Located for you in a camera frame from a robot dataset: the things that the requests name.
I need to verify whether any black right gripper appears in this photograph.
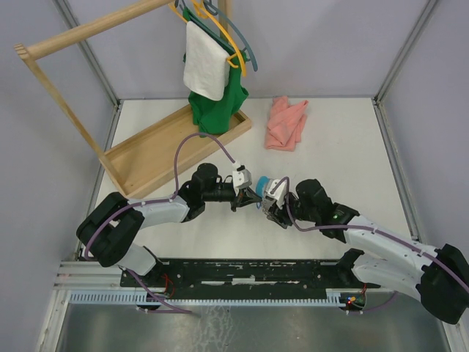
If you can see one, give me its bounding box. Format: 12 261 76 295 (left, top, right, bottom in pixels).
266 192 318 230

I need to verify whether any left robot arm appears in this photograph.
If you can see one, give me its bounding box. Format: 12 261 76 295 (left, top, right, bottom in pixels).
76 163 261 286

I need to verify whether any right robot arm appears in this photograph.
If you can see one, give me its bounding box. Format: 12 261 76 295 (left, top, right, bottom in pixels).
256 177 468 325

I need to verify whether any pink cloth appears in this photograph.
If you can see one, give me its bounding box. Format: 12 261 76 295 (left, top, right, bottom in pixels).
264 96 309 152

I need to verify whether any green shirt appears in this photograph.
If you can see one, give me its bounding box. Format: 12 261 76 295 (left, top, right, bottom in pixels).
182 8 248 135

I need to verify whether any wooden clothes rack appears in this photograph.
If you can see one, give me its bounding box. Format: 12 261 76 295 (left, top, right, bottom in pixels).
13 0 253 201

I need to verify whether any white towel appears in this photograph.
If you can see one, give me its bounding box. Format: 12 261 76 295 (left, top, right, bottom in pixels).
183 21 230 101

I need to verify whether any yellow hanger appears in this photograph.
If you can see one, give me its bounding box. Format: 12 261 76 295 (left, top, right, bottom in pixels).
170 0 248 77

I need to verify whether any grey-blue hanger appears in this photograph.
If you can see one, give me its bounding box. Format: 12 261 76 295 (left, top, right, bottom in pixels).
169 1 259 72

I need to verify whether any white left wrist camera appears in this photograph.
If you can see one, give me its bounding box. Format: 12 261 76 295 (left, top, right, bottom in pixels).
232 165 252 191

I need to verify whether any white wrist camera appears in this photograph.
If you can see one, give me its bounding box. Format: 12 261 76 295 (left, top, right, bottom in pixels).
232 165 252 191
263 179 287 208

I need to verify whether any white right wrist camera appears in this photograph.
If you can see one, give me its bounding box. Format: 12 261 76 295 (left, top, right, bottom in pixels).
263 179 287 208

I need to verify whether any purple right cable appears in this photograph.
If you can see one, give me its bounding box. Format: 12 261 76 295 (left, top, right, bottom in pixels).
269 176 469 315

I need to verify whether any purple cable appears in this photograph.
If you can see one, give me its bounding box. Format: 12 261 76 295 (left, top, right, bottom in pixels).
83 132 239 315
269 176 469 315

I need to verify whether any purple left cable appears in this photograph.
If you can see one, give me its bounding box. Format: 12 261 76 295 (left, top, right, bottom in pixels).
83 132 239 315

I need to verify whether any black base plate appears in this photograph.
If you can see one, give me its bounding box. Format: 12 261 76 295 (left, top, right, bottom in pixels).
141 258 379 301

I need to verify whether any white cable duct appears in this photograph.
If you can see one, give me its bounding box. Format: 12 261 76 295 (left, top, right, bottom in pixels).
68 288 349 304

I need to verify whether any aluminium frame rail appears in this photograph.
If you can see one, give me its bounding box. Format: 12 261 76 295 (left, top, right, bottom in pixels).
54 0 122 107

